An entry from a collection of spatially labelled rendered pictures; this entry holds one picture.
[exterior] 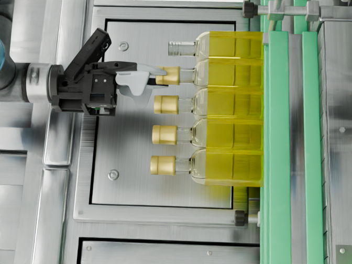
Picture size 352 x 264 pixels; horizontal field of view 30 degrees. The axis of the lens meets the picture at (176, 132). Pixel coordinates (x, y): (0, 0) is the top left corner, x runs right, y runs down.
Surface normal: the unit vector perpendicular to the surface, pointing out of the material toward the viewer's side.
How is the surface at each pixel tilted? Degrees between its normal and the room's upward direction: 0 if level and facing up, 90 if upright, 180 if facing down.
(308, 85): 90
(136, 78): 80
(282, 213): 90
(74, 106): 90
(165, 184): 90
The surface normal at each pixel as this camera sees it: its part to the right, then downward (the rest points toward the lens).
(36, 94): -0.07, 0.57
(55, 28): -0.04, -0.33
